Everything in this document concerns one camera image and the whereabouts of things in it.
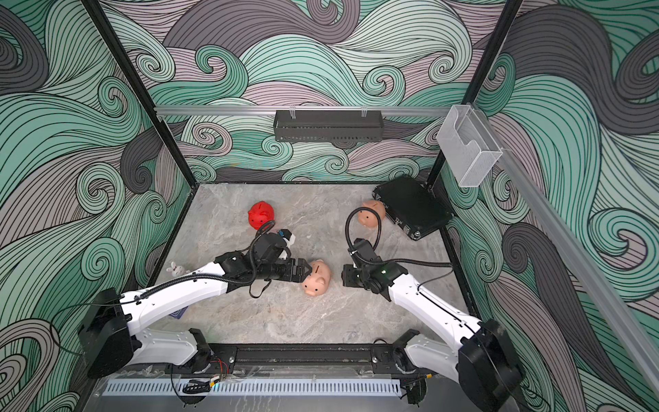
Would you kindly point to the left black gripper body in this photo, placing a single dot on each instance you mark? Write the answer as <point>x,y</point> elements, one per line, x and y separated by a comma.
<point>279,271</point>

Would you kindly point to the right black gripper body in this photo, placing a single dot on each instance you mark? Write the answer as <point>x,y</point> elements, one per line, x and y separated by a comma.
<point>353,276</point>

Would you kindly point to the pink piggy bank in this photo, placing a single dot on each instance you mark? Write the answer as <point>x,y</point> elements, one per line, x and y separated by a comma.
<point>317,283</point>
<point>375,210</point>

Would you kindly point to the red piggy bank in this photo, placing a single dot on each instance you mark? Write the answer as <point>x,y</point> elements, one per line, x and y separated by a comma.
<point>259,214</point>

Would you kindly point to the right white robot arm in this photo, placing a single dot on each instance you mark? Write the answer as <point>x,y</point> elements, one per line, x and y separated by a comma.
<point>478,355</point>

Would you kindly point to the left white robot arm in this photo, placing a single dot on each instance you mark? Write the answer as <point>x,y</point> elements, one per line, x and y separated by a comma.
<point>115,332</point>

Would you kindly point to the black case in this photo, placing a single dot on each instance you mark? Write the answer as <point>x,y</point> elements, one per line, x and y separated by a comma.
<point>411,207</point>

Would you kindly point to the pink white bunny toy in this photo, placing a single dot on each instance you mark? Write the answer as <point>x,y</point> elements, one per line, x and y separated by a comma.
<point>176,270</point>

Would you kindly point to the blue card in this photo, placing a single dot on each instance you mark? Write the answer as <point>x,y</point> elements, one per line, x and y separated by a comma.
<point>179,313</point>

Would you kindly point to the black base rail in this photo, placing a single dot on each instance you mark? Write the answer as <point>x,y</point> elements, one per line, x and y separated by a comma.
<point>309,355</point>

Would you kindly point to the black wall tray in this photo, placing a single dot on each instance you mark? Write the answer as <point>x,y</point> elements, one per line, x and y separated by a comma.
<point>337,127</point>

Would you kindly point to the clear acrylic wall holder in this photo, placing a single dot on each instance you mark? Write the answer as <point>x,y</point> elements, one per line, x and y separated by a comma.
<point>468,143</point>

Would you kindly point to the white slotted cable duct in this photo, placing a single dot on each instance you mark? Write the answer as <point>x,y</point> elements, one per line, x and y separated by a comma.
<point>258,388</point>

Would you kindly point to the aluminium right rail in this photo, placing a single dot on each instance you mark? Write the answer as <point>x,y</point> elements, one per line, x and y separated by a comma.
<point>623,323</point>

